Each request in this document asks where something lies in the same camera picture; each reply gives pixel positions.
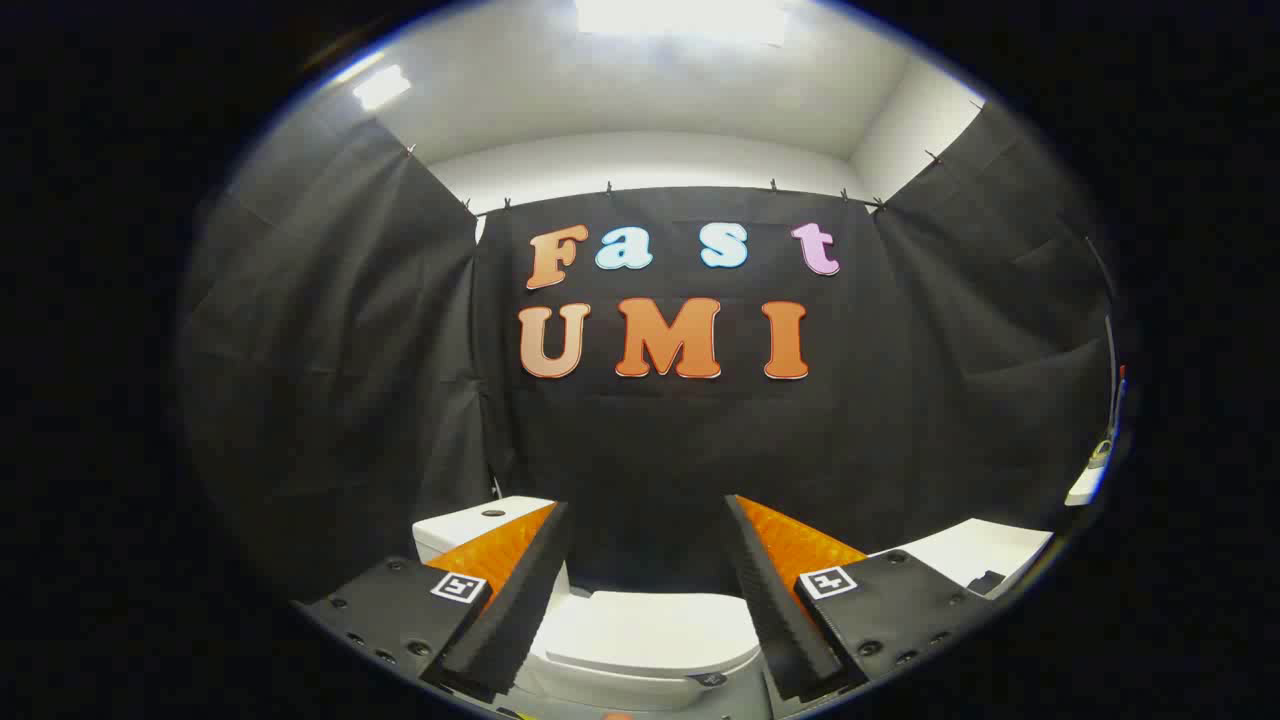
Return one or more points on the black backdrop cloth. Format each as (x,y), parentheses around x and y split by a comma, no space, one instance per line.
(650,450)

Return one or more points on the white toilet bowl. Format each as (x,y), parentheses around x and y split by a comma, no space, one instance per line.
(640,690)

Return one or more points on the small ceiling light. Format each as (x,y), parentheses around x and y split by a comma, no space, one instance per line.
(381,87)

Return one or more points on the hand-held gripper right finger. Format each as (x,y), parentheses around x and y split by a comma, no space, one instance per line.
(775,610)

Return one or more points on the white toilet tank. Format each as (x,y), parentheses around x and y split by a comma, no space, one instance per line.
(470,525)

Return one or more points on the large ceiling light panel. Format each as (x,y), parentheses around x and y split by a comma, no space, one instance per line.
(680,18)

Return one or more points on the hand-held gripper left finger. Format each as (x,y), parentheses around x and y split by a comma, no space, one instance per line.
(520,600)

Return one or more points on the white drawer cabinet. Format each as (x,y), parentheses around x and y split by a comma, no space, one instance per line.
(980,550)

